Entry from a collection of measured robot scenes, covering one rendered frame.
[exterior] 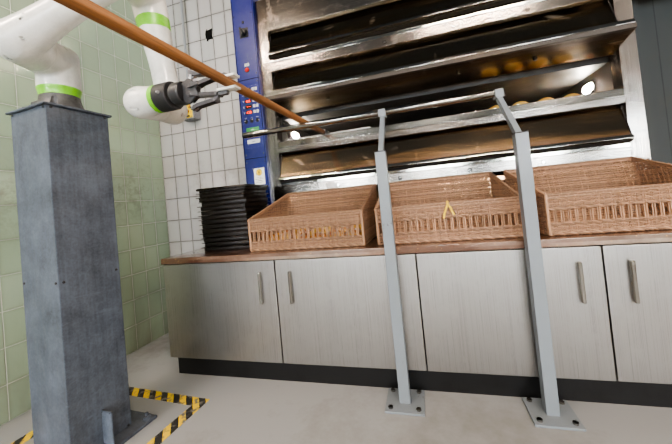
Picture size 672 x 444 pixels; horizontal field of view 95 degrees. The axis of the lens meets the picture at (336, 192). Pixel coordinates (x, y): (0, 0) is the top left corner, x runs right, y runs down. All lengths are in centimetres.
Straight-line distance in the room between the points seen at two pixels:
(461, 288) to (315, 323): 60
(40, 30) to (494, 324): 180
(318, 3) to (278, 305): 172
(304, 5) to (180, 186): 144
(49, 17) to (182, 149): 121
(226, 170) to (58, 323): 119
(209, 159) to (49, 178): 108
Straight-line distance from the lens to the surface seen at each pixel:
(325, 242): 136
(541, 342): 133
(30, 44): 144
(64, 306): 140
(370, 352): 140
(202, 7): 259
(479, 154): 175
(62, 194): 139
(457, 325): 133
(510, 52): 180
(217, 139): 223
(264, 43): 222
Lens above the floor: 78
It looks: 1 degrees up
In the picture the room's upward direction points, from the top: 6 degrees counter-clockwise
